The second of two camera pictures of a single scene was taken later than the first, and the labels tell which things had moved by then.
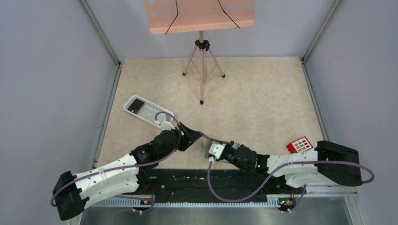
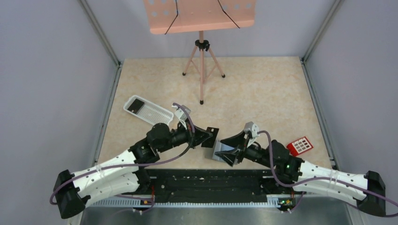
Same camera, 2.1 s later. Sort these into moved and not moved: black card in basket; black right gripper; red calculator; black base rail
Moved: black right gripper
Not moved: red calculator; black card in basket; black base rail
